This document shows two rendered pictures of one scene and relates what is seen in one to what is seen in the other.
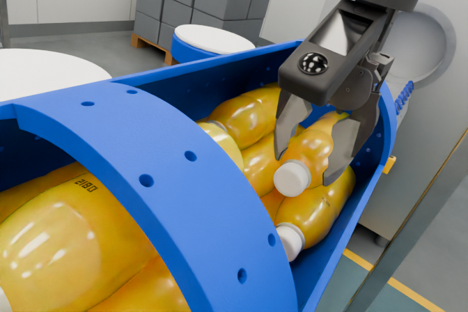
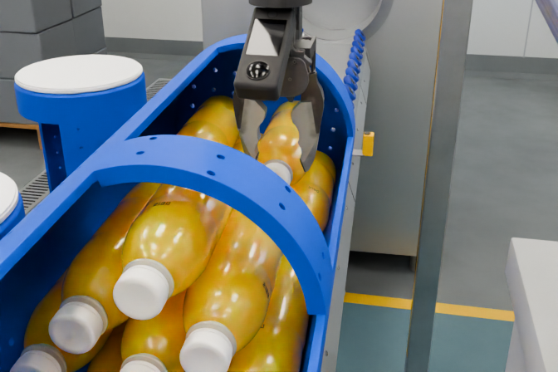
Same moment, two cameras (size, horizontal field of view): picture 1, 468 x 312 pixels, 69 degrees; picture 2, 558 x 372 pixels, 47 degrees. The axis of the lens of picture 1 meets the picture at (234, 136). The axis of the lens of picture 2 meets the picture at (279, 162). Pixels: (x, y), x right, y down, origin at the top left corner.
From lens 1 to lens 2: 0.38 m
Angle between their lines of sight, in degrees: 15
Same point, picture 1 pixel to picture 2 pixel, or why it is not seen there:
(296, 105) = (252, 109)
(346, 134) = (305, 116)
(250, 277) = (286, 207)
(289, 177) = not seen: hidden behind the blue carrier
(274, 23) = (118, 5)
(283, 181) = not seen: hidden behind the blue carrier
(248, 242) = (276, 190)
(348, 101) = (294, 88)
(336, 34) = (264, 41)
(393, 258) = (428, 261)
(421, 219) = (437, 196)
